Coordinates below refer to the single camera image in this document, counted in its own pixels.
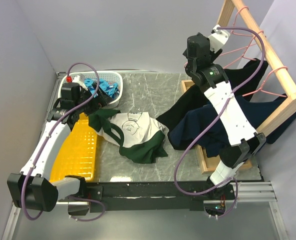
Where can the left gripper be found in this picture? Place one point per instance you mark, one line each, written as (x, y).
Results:
(101, 100)

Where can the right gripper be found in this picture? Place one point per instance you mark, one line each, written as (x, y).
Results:
(214, 55)

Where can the pink wire hanger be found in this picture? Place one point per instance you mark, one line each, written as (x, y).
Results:
(237, 34)

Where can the white green t shirt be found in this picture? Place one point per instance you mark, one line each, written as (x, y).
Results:
(139, 137)

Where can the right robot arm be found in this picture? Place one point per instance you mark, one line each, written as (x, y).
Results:
(214, 84)

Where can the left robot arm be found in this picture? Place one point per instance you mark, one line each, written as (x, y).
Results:
(31, 187)

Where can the black t shirt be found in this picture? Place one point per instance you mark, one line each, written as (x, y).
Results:
(193, 98)

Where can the navy blue t shirt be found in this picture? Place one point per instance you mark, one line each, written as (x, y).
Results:
(215, 139)

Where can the blue shark print cloth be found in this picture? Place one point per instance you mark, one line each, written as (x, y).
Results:
(110, 89)

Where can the white plastic basket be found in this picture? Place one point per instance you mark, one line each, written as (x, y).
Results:
(115, 82)

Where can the yellow plastic tray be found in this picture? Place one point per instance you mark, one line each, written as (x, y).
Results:
(77, 154)

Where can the black base bar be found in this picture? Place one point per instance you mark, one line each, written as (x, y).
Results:
(139, 196)

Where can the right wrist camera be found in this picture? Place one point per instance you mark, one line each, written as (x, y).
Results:
(218, 38)

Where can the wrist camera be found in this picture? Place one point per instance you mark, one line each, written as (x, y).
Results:
(218, 38)
(79, 79)

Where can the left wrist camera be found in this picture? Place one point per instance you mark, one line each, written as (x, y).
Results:
(79, 79)

